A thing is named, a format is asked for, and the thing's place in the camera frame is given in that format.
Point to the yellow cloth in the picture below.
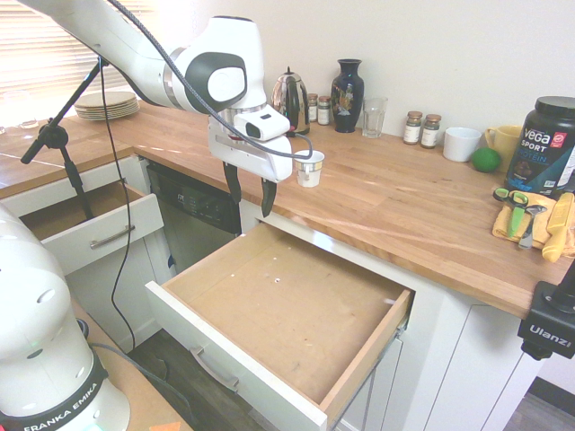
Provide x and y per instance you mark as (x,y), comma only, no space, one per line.
(501,226)

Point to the dark blue floral vase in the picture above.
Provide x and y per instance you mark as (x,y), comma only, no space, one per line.
(347,96)

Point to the small spice jar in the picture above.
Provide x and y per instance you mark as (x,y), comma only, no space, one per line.
(324,111)
(312,108)

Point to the white kitchen cabinet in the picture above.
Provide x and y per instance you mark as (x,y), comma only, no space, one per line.
(453,354)

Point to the yellow sheathed knife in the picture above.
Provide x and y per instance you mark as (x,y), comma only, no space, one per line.
(556,233)

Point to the yellow mug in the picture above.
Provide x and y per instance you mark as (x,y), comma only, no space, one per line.
(507,143)

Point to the large open wooden drawer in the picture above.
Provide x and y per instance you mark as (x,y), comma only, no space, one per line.
(287,310)

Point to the small white patterned mug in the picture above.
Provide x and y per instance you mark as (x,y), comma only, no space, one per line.
(310,173)

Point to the black Vega protein tub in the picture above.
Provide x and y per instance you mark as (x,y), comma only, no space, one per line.
(541,148)

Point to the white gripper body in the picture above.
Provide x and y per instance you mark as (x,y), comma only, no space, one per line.
(251,157)

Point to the green lime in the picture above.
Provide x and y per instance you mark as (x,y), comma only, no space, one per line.
(486,160)

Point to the clear glass tumbler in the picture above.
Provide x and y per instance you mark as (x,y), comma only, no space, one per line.
(374,119)

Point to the stack of beige plates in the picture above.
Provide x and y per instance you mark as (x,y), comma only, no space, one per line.
(108,105)

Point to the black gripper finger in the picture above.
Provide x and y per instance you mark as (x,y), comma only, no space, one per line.
(268,195)
(233,182)

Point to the plain white cup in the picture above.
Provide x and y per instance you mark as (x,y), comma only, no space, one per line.
(462,146)

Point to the black boom stand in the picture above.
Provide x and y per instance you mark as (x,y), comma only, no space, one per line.
(50,132)

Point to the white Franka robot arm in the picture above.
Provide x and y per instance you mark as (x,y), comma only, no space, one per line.
(224,45)

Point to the spice jar with gold lid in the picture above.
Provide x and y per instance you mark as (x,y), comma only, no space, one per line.
(430,134)
(412,130)

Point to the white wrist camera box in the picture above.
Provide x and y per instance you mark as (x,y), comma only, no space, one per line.
(262,122)

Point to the stainless steel dishwasher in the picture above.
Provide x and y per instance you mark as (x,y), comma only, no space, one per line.
(197,215)

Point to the window blinds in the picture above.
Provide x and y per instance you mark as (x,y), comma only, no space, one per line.
(31,54)

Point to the chrome and black kettle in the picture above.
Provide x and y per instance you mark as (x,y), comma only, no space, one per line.
(289,96)

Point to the small open white drawer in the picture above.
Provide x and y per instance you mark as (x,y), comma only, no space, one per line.
(103,224)

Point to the black Ulanzi camera clamp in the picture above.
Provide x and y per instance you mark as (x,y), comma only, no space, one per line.
(545,321)

